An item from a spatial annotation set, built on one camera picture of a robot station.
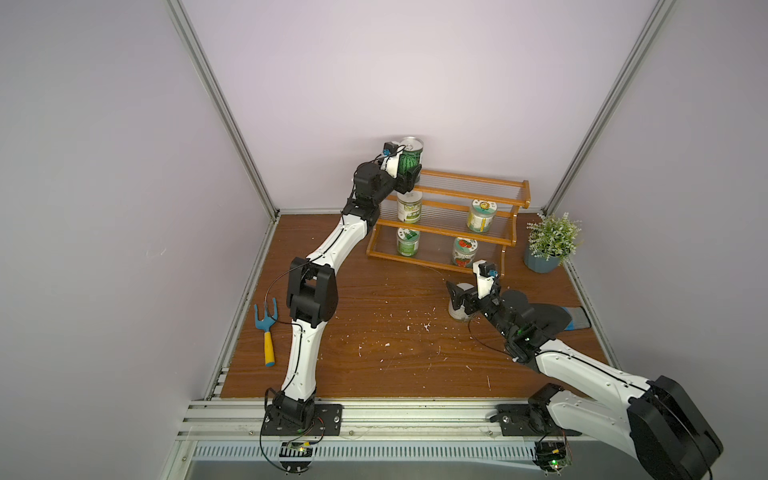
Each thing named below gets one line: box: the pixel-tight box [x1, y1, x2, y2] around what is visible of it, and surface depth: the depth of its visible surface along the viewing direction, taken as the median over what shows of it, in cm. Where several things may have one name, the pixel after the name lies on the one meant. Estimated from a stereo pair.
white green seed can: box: [396, 190, 423, 224], surface depth 94 cm
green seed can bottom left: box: [396, 228, 420, 257], surface depth 102 cm
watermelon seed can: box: [398, 136, 424, 183], surface depth 84 cm
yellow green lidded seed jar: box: [467, 199, 498, 233], surface depth 92 cm
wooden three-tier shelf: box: [366, 169, 532, 276], surface depth 97 cm
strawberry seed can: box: [452, 237, 478, 268], surface depth 99 cm
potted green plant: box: [524, 212, 582, 274], surface depth 92 cm
